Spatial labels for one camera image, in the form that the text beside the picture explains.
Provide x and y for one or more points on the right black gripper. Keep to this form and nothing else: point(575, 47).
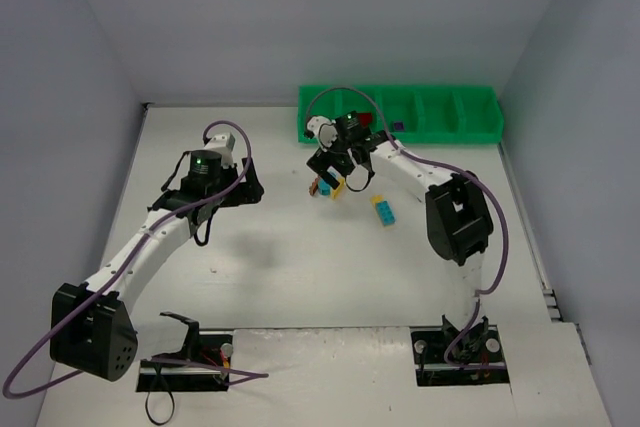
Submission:
point(329, 163)

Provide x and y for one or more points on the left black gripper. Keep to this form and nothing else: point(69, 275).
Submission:
point(247, 188)

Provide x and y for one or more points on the red lego brick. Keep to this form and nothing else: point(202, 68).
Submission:
point(365, 118)

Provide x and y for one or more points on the yellow half-round lego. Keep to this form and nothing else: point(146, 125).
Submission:
point(338, 188)

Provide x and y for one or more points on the teal rounded lego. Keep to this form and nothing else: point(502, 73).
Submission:
point(328, 189)

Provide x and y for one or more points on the brown long lego plate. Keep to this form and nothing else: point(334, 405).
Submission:
point(314, 187)

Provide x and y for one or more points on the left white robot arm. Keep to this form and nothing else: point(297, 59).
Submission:
point(91, 322)

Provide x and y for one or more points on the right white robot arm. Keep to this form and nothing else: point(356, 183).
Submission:
point(458, 222)

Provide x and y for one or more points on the yellow lego brick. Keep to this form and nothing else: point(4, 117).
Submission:
point(378, 198)

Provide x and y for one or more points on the green compartment bin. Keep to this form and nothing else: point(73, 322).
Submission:
point(432, 114)

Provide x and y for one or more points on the teal lego brick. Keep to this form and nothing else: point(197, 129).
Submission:
point(385, 213)

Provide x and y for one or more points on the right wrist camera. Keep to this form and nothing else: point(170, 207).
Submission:
point(323, 130)

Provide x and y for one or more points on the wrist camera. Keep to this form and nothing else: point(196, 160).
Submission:
point(223, 143)
point(323, 130)

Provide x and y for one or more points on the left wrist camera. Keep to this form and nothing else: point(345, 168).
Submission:
point(223, 143)

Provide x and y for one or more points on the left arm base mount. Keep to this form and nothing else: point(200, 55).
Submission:
point(210, 347)

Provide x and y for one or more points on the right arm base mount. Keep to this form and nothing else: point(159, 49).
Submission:
point(476, 362)

